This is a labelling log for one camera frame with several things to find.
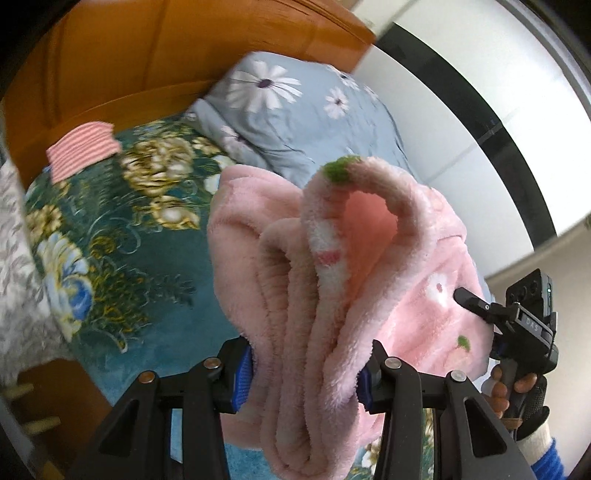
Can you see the teal floral blanket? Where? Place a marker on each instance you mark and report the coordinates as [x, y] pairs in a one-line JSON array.
[[129, 249]]

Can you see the person's right forearm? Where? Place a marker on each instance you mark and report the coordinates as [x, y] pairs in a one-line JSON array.
[[547, 452]]

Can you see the wooden headboard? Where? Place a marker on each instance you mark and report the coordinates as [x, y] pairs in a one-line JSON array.
[[138, 60]]

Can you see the grey leaf pattern cloth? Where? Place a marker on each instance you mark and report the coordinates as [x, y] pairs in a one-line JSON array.
[[23, 286]]

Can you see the pink floral fleece garment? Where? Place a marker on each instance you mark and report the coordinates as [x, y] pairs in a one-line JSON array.
[[369, 286]]

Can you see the person's right hand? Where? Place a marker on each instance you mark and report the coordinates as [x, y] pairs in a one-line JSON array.
[[531, 401]]

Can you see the white wardrobe with black stripe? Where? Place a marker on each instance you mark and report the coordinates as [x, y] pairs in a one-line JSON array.
[[466, 129]]

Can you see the grey-blue daisy print duvet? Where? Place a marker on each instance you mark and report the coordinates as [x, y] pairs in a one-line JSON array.
[[295, 120]]

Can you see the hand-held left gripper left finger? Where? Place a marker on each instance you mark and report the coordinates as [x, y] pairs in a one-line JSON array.
[[242, 374]]

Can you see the pink striped cloth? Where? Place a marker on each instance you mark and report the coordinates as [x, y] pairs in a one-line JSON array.
[[81, 150]]

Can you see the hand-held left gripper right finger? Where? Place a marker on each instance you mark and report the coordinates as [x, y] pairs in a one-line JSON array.
[[365, 383]]

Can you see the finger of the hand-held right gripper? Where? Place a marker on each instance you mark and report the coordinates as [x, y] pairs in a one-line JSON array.
[[471, 301]]

